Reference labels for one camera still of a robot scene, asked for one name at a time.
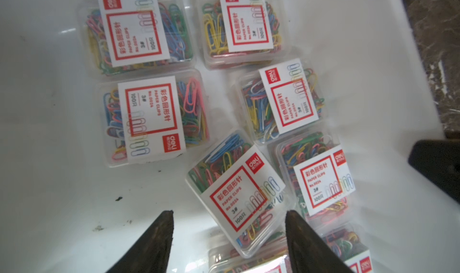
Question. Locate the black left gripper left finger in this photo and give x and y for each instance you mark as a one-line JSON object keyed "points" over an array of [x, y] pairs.
{"points": [[151, 252]]}

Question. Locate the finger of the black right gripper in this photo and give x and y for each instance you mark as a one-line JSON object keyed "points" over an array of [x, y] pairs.
{"points": [[439, 162]]}

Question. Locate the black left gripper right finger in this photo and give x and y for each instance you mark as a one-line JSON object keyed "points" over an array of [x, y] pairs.
{"points": [[307, 252]]}

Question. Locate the paper clip box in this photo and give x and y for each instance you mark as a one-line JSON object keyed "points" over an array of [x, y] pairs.
{"points": [[241, 190], [152, 119], [242, 32], [125, 36], [279, 99], [346, 244], [316, 169], [272, 257]]}

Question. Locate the white plastic storage tray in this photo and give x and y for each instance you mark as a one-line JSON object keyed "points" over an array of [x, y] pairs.
{"points": [[64, 211]]}

